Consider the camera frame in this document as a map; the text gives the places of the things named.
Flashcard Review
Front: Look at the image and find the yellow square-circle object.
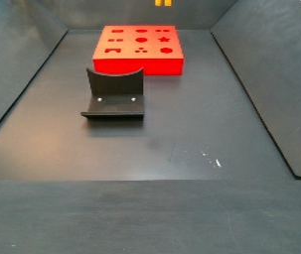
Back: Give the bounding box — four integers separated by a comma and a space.
155, 0, 173, 7

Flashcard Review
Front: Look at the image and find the black curved holder stand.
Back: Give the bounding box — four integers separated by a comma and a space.
81, 68, 145, 119

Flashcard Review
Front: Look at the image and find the red shape-sorter block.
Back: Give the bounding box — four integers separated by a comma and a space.
92, 25, 185, 75

